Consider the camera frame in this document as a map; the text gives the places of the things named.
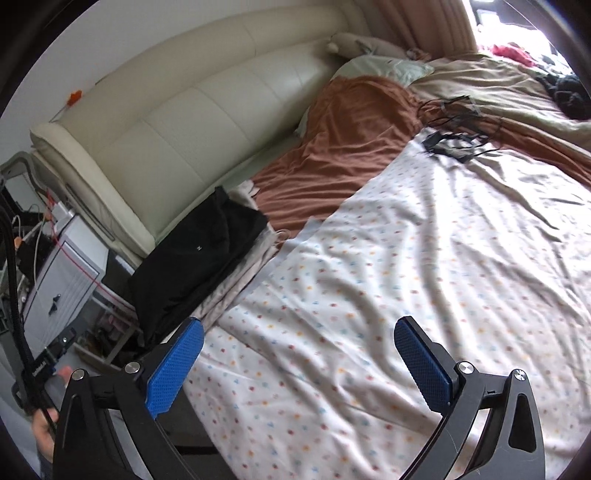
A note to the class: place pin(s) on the pink curtain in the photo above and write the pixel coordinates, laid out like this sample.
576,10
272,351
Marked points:
425,23

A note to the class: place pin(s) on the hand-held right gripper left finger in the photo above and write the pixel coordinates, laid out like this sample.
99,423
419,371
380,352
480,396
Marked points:
178,364

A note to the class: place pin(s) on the beige duvet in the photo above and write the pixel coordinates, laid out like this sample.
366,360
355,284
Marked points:
498,78

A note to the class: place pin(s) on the brown blanket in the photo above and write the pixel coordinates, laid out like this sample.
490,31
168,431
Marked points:
351,129

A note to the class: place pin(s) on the black shirt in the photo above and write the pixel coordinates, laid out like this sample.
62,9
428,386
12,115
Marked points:
194,263

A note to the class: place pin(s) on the small orange toy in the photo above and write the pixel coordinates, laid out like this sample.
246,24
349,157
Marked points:
75,98

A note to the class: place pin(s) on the beige plush toy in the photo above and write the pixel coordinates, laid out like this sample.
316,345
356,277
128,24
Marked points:
364,44

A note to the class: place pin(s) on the red clothes pile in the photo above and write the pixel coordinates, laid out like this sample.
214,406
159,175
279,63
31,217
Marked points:
512,51

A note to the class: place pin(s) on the black clothes pile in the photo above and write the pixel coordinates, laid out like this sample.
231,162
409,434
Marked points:
568,92

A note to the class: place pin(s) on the cream leather headboard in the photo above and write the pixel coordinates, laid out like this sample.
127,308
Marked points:
184,106

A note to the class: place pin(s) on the grey nightstand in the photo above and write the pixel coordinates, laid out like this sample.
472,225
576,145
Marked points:
69,277

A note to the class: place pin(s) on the pale green pillow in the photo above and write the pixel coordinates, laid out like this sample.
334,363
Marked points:
383,67

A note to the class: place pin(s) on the spotted white bedsheet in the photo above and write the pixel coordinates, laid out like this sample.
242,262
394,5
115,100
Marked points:
392,254

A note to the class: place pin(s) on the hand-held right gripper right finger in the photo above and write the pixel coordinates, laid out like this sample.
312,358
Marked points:
422,364

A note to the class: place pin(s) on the person's left hand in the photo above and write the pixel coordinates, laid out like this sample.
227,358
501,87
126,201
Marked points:
44,434

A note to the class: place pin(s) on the cluttered storage shelf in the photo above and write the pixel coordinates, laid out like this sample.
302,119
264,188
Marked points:
111,327

